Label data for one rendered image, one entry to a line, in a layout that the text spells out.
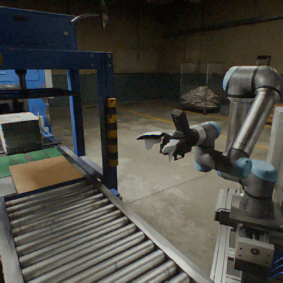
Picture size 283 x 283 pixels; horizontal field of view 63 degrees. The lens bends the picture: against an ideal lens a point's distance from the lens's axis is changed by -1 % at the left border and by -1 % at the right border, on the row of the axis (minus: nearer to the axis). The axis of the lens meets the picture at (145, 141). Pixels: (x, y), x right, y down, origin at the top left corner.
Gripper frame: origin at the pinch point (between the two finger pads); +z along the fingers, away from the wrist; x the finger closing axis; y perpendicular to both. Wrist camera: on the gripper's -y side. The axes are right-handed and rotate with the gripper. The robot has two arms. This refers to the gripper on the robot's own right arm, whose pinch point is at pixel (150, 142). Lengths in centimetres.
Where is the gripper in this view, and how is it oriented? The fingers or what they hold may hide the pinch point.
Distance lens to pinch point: 70.9
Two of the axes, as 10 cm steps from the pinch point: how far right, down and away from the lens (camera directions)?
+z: -7.5, 2.0, -6.4
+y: -0.9, 9.2, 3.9
